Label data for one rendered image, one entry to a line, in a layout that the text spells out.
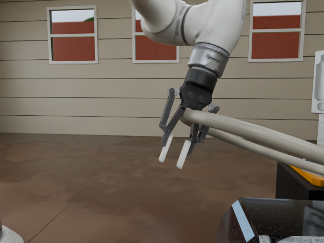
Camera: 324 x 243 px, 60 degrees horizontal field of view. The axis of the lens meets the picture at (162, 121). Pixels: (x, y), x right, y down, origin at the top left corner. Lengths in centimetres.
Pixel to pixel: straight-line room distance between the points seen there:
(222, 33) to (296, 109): 689
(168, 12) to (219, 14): 13
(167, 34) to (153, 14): 7
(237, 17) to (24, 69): 801
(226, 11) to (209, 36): 7
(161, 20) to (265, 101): 666
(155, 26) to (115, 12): 691
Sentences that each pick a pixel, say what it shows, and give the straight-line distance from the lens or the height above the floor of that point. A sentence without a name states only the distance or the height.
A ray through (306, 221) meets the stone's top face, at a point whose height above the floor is 82.
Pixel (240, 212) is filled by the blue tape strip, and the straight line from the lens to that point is 129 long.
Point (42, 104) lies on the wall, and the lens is 830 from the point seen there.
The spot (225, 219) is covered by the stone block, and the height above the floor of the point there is 75.
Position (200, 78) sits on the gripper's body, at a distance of 66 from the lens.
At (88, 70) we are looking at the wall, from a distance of 770.
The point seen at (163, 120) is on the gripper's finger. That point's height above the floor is 126.
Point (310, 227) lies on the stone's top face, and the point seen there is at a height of 82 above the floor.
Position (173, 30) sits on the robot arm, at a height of 148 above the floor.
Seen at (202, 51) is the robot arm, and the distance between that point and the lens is 67.
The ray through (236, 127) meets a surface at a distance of 54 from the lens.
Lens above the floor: 134
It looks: 8 degrees down
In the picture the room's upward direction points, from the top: straight up
